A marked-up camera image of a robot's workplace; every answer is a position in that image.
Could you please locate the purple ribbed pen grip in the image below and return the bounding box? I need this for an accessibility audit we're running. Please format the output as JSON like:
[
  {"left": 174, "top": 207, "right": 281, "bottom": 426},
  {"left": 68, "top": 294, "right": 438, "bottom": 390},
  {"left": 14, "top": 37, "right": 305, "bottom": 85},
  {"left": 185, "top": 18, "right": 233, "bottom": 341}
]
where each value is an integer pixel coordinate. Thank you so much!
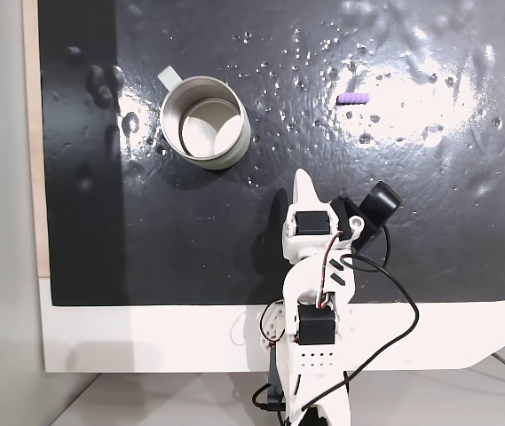
[{"left": 336, "top": 91, "right": 371, "bottom": 107}]

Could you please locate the pale green steel mug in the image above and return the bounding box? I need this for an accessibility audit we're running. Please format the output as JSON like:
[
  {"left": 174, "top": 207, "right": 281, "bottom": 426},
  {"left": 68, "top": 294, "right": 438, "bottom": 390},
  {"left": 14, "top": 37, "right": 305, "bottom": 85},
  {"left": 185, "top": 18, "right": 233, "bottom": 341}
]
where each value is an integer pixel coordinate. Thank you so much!
[{"left": 157, "top": 65, "right": 252, "bottom": 171}]

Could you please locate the black glossy table mat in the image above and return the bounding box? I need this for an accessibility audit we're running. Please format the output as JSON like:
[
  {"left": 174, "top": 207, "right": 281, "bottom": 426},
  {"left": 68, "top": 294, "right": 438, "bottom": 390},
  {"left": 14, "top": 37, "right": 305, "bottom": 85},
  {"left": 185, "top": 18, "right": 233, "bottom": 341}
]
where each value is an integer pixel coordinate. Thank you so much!
[{"left": 36, "top": 0, "right": 505, "bottom": 307}]

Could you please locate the beige board strip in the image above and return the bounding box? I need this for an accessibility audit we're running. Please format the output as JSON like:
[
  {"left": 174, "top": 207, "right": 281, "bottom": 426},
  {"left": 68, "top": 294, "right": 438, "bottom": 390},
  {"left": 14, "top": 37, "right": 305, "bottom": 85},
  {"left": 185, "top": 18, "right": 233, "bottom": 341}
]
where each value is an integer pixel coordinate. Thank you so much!
[{"left": 21, "top": 0, "right": 50, "bottom": 280}]

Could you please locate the black camera box with mount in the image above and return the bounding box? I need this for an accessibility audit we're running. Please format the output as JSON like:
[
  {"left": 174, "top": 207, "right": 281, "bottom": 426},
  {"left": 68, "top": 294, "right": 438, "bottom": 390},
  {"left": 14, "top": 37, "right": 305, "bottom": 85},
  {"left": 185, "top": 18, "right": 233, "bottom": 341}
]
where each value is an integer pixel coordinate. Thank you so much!
[{"left": 330, "top": 180, "right": 402, "bottom": 254}]

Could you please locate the thin white cable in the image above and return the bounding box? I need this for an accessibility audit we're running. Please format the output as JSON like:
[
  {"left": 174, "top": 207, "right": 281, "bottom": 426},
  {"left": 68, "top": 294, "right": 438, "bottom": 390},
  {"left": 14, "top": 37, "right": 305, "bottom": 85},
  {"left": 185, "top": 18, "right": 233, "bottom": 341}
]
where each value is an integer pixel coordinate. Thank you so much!
[{"left": 229, "top": 309, "right": 250, "bottom": 349}]

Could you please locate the black power cable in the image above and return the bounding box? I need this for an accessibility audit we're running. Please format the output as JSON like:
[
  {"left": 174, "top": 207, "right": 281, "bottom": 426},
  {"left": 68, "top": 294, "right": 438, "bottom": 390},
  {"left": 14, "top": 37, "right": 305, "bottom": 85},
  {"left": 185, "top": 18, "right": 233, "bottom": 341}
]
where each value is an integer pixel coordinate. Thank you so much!
[{"left": 250, "top": 381, "right": 289, "bottom": 414}]

